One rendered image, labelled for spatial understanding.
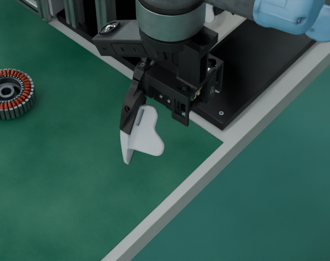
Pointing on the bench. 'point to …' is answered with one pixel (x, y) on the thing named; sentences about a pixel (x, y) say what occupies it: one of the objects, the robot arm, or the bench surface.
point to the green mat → (73, 149)
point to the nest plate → (225, 24)
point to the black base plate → (244, 85)
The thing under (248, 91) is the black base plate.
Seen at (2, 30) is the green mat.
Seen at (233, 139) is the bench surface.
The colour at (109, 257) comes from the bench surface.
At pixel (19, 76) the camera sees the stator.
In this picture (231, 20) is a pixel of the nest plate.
